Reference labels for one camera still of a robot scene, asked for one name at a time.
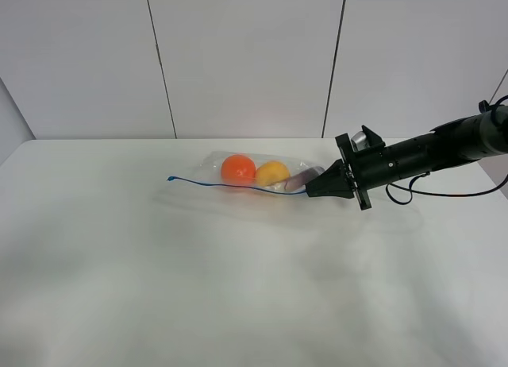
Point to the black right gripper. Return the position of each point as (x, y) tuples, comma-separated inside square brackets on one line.
[(365, 170)]

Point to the clear zip bag blue seal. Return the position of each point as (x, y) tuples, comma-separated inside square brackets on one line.
[(208, 173)]

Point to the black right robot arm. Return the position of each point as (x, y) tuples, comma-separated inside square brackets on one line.
[(451, 145)]

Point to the purple eggplant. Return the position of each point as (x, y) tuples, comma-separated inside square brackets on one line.
[(298, 181)]

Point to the yellow apple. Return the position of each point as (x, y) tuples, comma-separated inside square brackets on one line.
[(270, 173)]

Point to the orange fruit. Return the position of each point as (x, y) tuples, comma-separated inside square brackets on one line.
[(238, 170)]

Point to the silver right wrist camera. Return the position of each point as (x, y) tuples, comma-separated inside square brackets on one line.
[(360, 141)]

